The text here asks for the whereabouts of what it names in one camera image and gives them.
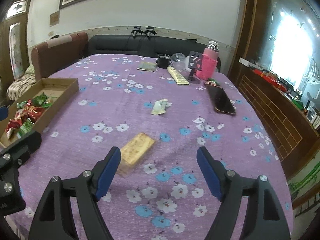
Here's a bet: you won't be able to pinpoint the dark red candy bag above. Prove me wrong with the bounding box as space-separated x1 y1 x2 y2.
24 105 46 123
5 119 23 139

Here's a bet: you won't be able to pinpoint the pink sleeved water bottle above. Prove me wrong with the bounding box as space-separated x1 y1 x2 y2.
196 41 219 80

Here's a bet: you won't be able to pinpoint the brown armchair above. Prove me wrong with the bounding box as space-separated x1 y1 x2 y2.
30 32 88 81

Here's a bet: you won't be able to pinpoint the small black cup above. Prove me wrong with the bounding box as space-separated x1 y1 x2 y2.
156 54 170 69

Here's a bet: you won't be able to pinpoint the cream tube package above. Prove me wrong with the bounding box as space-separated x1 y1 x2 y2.
167 66 190 86

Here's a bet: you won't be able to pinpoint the pale green snack packet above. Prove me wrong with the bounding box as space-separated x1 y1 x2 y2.
151 99 172 115

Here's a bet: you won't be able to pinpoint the black leather sofa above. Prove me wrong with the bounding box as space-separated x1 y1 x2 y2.
85 35 206 58

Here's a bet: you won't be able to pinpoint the black phone stand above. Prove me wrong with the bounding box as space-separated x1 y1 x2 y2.
187 51 203 84

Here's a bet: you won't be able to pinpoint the black clamps on sofa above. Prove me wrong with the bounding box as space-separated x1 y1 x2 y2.
131 25 157 38

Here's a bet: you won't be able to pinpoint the clear plastic cup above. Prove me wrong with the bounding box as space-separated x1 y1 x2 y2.
170 53 186 70

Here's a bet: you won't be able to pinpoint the wooden cabinet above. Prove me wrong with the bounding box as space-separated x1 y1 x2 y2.
227 0 320 205

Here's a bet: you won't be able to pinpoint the green pea snack packet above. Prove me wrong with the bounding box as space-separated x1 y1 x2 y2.
17 119 35 137

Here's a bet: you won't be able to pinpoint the small green candy packet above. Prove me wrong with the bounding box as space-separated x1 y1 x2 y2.
31 93 52 108

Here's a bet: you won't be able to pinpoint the small wall plaque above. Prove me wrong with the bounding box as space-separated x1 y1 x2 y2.
49 10 60 27

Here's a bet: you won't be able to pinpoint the cardboard tray box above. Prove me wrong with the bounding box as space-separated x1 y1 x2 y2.
1 78 79 148

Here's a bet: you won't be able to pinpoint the black smartphone in case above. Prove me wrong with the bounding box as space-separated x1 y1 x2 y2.
207 85 236 115

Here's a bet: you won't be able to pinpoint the purple floral tablecloth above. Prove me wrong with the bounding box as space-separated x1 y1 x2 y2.
11 54 293 239

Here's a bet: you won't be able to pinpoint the greenish booklet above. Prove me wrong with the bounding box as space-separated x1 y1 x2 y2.
137 61 157 72

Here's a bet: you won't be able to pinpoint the patterned blanket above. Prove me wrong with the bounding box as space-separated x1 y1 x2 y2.
7 74 36 101

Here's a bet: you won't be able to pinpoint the wooden glass door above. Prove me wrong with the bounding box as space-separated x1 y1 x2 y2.
1 0 31 98

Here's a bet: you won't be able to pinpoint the gold snack bar packet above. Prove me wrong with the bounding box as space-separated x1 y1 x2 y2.
116 132 156 178

